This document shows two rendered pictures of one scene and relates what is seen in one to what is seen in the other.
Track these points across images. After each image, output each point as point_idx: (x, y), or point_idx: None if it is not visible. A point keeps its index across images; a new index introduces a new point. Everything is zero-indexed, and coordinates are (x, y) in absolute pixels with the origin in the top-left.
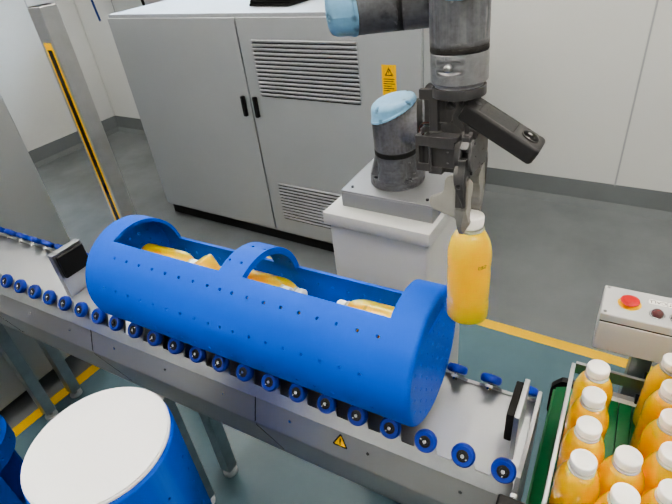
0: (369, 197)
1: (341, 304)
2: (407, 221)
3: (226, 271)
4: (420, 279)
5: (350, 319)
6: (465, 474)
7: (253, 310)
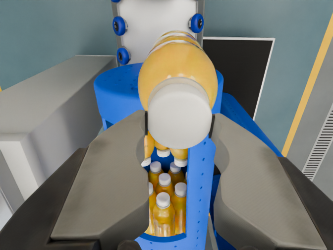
0: (14, 212)
1: (189, 167)
2: (13, 166)
3: (185, 247)
4: (115, 123)
5: (198, 153)
6: None
7: (203, 211)
